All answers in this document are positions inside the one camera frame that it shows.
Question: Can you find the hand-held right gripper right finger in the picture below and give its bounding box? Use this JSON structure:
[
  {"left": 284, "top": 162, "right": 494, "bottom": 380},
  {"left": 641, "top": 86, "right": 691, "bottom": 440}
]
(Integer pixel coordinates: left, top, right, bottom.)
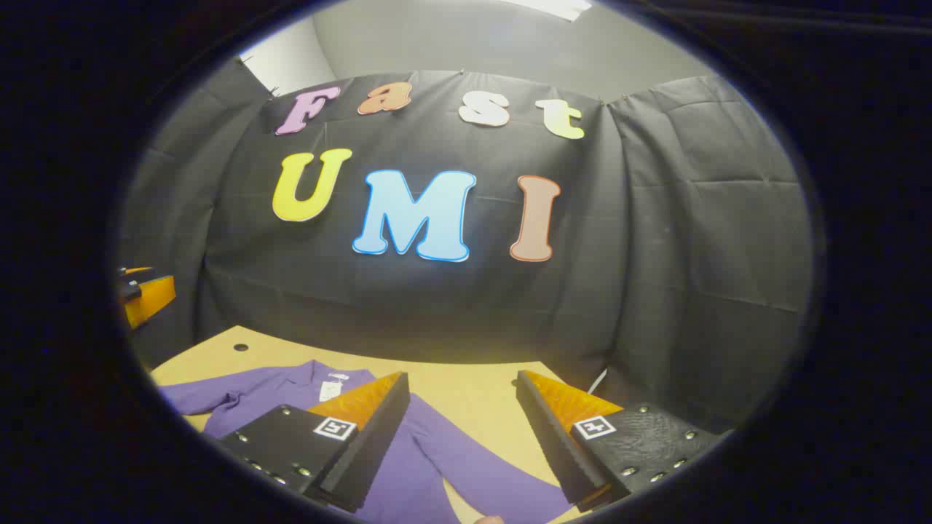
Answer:
[{"left": 516, "top": 369, "right": 723, "bottom": 512}]

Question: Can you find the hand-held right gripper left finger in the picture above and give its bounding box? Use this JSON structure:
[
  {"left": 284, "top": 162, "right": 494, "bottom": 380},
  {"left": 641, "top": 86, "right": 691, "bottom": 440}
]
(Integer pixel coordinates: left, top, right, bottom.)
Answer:
[{"left": 217, "top": 371, "right": 411, "bottom": 514}]

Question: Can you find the purple knit cardigan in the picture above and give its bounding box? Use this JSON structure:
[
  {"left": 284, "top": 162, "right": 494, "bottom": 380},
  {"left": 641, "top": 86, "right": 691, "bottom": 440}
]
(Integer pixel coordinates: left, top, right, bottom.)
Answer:
[{"left": 159, "top": 359, "right": 576, "bottom": 524}]

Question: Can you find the black backdrop cloth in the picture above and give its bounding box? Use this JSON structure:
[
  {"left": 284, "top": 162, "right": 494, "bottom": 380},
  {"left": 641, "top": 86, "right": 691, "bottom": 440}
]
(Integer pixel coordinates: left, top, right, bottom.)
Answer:
[{"left": 116, "top": 58, "right": 815, "bottom": 437}]

